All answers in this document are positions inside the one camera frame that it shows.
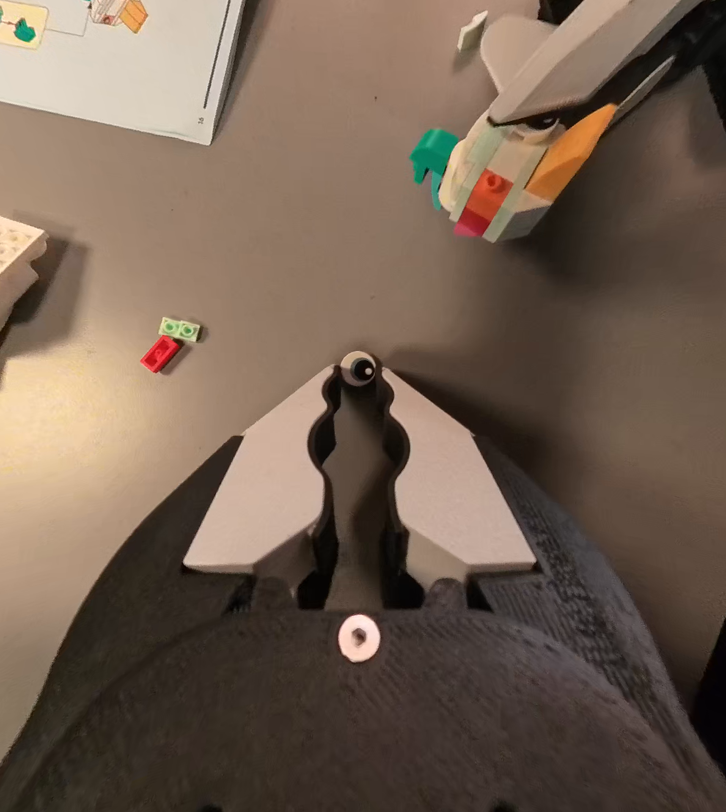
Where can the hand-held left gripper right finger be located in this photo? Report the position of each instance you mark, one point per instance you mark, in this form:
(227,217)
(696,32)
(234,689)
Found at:
(458,501)

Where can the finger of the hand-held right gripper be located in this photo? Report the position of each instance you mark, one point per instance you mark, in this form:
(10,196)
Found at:
(648,85)
(585,51)

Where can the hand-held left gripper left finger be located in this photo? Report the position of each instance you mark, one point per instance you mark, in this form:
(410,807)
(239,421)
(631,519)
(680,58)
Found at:
(261,501)

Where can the partly built lego model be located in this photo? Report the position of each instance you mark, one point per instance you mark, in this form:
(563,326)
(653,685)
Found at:
(509,184)

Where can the round lego eye tile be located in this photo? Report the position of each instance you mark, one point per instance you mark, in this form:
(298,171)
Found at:
(358,368)

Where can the small pale lego tile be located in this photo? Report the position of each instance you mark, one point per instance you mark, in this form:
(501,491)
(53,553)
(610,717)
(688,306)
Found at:
(472,30)

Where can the small red lego brick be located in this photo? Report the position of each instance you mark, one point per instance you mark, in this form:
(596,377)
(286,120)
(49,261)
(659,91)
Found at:
(160,354)

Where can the teal lego leaf piece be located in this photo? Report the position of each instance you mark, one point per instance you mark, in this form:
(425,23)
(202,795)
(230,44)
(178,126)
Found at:
(431,151)

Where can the pale green lego plate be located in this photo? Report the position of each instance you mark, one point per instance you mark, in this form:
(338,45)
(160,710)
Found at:
(179,329)

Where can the lego instruction booklet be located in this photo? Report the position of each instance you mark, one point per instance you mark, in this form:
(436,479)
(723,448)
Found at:
(103,63)

